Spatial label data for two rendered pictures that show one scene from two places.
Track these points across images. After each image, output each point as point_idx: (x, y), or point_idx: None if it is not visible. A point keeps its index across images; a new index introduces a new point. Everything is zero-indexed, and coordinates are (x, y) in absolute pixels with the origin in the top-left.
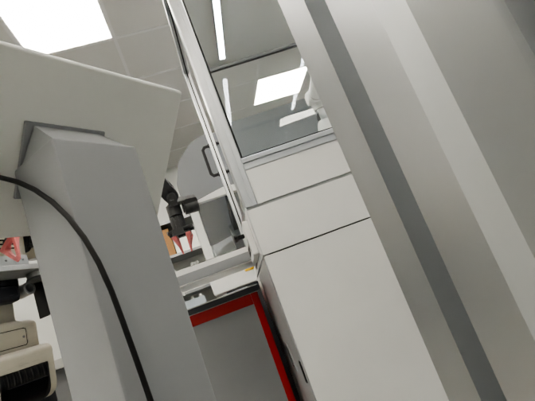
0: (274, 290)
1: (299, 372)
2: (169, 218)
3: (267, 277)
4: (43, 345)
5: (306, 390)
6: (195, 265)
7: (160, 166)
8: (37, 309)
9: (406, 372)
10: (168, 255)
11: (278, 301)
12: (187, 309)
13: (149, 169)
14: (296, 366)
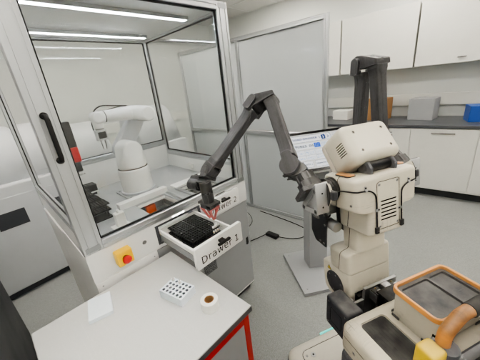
0: (246, 212)
1: (228, 258)
2: (210, 191)
3: (238, 211)
4: (328, 256)
5: (228, 265)
6: (222, 222)
7: None
8: (326, 240)
9: None
10: None
11: (246, 216)
12: (206, 275)
13: None
14: (222, 261)
